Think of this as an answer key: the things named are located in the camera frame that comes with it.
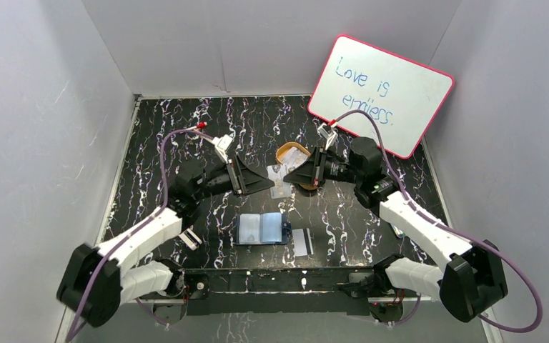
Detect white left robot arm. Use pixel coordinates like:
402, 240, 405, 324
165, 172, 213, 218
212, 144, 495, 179
56, 156, 275, 327

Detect white magnetic stripe card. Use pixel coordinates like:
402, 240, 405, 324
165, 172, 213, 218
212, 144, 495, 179
292, 228, 314, 257

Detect silver credit card stack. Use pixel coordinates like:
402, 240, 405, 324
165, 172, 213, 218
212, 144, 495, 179
281, 146, 309, 172

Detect coloured marker pen set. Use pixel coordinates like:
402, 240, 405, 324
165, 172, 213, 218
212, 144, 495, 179
390, 224, 405, 239

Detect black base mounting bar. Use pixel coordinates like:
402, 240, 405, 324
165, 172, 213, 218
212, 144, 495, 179
137, 267, 446, 317

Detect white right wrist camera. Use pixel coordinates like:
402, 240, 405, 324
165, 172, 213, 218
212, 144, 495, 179
317, 123, 338, 150

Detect yellow oval tray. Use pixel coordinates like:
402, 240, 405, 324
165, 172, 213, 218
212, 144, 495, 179
274, 141, 317, 195

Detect blue leather card holder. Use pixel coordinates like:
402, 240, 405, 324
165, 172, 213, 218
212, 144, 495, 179
234, 212, 292, 246

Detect pink framed whiteboard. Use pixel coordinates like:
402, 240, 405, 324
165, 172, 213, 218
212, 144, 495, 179
307, 35, 455, 159

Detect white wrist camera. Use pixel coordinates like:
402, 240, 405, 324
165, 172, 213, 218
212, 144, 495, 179
212, 134, 233, 164
317, 123, 338, 150

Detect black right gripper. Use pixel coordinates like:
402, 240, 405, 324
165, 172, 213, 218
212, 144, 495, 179
283, 146, 362, 188

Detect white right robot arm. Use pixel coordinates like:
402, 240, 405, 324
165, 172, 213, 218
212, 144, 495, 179
284, 137, 508, 322

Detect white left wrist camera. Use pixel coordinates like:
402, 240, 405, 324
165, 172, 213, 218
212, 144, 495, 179
212, 134, 233, 164

